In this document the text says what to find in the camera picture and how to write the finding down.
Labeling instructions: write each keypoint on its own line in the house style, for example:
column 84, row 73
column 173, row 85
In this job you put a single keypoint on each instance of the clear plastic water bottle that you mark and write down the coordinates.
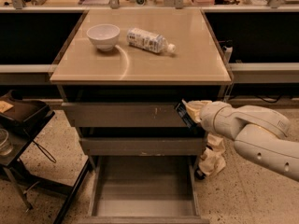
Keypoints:
column 149, row 41

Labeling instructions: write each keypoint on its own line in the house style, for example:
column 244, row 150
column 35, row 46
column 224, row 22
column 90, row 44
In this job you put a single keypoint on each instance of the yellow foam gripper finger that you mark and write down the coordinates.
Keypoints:
column 194, row 108

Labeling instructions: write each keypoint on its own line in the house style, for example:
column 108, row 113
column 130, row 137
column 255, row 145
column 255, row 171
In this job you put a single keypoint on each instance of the small white spray bottle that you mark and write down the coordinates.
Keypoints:
column 227, row 50

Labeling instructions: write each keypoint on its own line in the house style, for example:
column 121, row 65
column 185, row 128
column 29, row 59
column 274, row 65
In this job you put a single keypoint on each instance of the top grey drawer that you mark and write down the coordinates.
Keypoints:
column 131, row 106

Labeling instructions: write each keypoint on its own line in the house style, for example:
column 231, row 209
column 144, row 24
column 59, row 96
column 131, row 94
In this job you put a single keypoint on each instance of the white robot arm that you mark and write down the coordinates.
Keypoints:
column 259, row 133

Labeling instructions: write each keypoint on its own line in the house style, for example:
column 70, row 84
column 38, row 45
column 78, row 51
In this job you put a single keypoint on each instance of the white ceramic bowl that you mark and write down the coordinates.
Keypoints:
column 104, row 36

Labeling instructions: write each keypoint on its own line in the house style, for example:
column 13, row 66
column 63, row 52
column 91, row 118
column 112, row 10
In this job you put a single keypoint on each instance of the middle grey drawer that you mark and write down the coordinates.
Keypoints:
column 142, row 141

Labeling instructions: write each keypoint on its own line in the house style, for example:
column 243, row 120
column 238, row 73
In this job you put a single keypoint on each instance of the clear glass jar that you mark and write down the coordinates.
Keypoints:
column 5, row 145

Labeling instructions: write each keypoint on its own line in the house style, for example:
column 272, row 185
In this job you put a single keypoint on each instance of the crumpled white cloth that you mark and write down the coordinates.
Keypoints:
column 212, row 161

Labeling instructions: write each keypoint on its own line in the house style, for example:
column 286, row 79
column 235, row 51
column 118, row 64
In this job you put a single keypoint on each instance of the dark brown tray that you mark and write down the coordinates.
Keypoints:
column 16, row 112

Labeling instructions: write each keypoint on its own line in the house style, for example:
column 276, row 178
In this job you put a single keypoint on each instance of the dark blue rxbar wrapper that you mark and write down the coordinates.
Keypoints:
column 182, row 112

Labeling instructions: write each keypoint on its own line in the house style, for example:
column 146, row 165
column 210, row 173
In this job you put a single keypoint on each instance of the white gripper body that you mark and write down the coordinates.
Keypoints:
column 211, row 116

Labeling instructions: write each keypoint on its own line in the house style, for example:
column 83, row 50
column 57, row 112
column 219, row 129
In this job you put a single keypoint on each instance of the open bottom drawer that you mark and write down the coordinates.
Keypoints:
column 144, row 190

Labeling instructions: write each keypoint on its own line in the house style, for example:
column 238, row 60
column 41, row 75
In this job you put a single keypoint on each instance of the grey drawer cabinet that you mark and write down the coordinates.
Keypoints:
column 196, row 60

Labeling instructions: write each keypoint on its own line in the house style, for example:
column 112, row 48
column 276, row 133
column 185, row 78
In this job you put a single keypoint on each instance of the grey drawer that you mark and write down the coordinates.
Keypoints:
column 131, row 106
column 142, row 141

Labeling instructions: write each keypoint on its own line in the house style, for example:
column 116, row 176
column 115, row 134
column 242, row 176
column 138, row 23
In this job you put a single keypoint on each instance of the black side cart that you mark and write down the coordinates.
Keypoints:
column 55, row 155

